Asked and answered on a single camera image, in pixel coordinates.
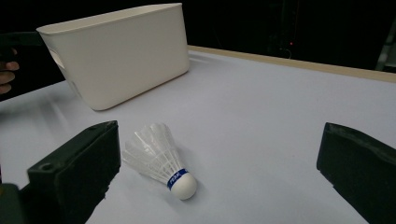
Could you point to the metal stand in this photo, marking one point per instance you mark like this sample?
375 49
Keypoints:
386 51

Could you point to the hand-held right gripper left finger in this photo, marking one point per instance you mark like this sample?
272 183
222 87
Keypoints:
74 174

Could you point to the white plastic basket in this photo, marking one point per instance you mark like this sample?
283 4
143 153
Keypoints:
121 59

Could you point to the white feather shuttlecock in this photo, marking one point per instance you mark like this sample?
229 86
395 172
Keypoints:
158 158

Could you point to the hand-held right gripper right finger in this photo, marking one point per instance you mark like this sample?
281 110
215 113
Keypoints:
361 168

